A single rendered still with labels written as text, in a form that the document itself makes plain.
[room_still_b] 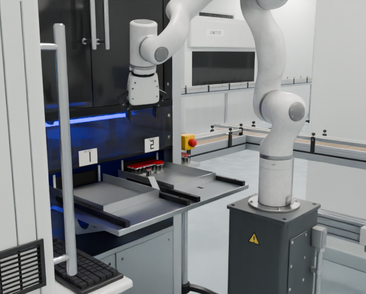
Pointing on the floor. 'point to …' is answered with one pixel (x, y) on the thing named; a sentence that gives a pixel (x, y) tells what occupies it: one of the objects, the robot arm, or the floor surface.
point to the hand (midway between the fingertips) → (142, 115)
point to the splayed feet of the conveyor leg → (195, 289)
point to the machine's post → (173, 153)
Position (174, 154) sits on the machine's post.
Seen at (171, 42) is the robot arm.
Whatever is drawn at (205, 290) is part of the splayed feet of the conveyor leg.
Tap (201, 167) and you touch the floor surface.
